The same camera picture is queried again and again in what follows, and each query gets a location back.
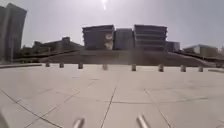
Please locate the low flat building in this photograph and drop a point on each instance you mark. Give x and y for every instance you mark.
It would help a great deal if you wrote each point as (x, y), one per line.
(200, 50)

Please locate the low dark building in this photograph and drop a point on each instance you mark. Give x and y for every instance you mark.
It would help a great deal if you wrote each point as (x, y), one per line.
(63, 45)

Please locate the row of short bollards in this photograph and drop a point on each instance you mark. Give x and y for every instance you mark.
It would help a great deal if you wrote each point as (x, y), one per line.
(133, 67)

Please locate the tall dark tower building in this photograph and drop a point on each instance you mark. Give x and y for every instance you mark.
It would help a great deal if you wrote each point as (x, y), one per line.
(12, 30)

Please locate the dark multi-storey building block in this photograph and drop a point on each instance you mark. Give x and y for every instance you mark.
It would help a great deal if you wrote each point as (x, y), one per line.
(150, 36)

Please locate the robot's own part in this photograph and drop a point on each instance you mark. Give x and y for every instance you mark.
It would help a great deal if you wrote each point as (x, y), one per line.
(142, 122)
(79, 123)

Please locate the pale concrete slab pavement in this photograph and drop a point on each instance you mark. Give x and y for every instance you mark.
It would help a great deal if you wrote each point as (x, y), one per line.
(113, 83)

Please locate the dark sloping embankment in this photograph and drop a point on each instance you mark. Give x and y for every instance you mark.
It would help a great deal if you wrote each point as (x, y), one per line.
(126, 57)

